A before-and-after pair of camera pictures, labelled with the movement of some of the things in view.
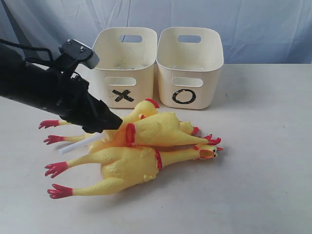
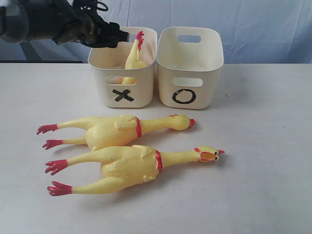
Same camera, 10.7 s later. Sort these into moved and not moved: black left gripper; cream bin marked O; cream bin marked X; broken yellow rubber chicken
Moved: broken yellow rubber chicken; black left gripper
Not moved: cream bin marked X; cream bin marked O
